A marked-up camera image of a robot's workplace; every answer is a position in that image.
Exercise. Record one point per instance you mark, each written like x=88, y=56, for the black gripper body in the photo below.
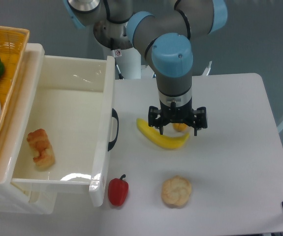
x=177, y=109

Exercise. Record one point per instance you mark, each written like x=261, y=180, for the white drawer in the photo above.
x=73, y=103

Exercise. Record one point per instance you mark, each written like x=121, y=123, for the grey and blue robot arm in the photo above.
x=164, y=43

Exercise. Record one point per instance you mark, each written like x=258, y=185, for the white drawer cabinet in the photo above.
x=12, y=197

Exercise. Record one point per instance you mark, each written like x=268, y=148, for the yellow banana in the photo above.
x=158, y=139

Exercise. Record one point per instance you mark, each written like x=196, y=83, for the orange yellow bell pepper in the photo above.
x=179, y=127

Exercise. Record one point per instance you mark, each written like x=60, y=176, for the round beige bread bun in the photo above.
x=176, y=191

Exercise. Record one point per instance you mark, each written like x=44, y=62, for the red bell pepper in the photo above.
x=118, y=191

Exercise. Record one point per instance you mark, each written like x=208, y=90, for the brown croissant pastry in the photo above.
x=43, y=154

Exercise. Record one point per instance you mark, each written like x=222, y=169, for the yellow woven basket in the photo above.
x=13, y=43

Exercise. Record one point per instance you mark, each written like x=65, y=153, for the black drawer handle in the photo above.
x=114, y=129

